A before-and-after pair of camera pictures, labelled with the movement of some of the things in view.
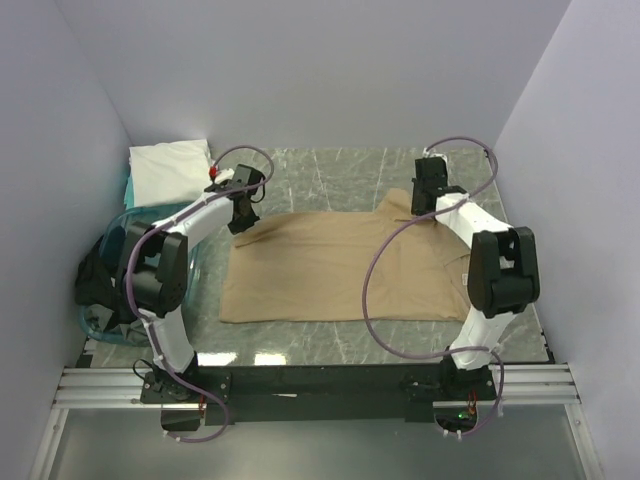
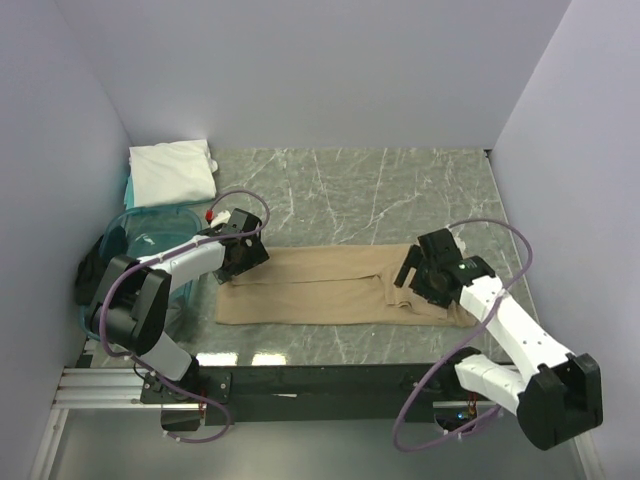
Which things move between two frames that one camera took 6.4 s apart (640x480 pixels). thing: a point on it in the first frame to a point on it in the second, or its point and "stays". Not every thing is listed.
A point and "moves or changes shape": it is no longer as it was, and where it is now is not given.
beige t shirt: (311, 267) moves or changes shape
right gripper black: (415, 205) to (415, 259)
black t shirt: (98, 283) stays
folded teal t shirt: (129, 197) stays
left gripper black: (239, 226) to (254, 255)
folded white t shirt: (169, 172) stays
